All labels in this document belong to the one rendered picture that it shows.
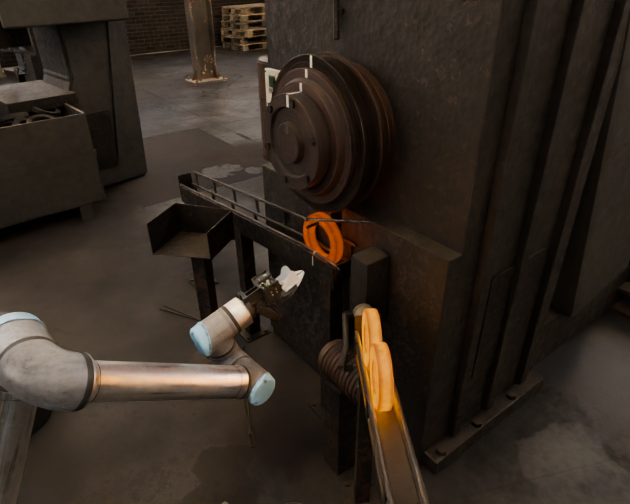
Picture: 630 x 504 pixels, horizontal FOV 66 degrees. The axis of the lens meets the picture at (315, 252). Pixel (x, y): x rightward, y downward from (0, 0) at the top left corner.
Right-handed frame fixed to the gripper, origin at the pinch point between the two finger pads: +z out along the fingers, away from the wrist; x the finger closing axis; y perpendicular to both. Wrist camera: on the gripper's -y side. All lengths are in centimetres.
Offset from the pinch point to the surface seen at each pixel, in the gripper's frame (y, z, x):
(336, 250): -3.8, 16.6, 3.6
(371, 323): 4.2, -0.7, -33.8
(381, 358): 8.5, -8.2, -46.1
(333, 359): -21.8, -6.2, -16.1
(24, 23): 55, -1, 269
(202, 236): -14, -7, 68
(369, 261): 1.0, 16.7, -13.6
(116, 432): -55, -76, 46
